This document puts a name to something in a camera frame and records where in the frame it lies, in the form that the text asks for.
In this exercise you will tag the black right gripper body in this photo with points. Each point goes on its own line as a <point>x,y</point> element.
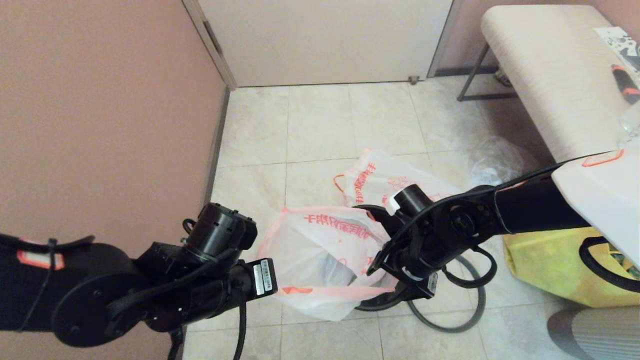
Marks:
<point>425,245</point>

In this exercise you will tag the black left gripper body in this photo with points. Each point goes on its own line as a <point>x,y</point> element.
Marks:
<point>200,290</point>

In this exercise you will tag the black round trash bin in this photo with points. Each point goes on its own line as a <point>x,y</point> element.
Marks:
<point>375,301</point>

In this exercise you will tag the white red-printed floor bag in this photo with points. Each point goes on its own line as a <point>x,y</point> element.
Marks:
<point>370,175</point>

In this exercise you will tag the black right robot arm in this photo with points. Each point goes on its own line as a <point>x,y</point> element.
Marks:
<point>540,205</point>

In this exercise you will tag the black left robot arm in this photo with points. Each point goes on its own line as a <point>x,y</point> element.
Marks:
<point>65,295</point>

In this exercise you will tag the clear bag with dark items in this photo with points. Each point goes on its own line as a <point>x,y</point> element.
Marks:
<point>500,160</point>

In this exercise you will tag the yellow shopping bag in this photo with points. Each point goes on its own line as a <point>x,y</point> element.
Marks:
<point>545,270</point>

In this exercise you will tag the small metal door stop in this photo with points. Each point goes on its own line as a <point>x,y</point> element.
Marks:
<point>413,80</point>

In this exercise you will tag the dark baseboard behind table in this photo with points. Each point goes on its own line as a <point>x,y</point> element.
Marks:
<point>465,72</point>

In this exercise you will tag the small shoe-like object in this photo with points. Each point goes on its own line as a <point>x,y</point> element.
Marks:
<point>501,77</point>

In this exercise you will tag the grey ribbed round object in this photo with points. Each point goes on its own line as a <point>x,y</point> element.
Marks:
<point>600,335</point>

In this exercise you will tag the light wood-grain table top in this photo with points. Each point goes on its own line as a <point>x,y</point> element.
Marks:
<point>550,75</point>

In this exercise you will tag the white door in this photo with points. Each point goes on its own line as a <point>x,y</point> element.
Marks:
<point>325,40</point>

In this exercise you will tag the clear crumpled plastic item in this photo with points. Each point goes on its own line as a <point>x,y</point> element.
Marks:
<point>632,125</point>

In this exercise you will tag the black and orange tool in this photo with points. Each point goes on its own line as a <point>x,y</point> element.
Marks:
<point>625,85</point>

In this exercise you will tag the black and white printed paper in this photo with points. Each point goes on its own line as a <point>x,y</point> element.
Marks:
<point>617,41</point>

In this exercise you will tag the dark wall baseboard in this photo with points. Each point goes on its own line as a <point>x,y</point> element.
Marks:
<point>219,135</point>

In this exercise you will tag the black metal table leg frame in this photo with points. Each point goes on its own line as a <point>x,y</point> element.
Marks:
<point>472,75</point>

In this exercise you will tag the grey door frame post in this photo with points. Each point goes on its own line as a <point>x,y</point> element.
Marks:
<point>442,45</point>
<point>210,40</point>

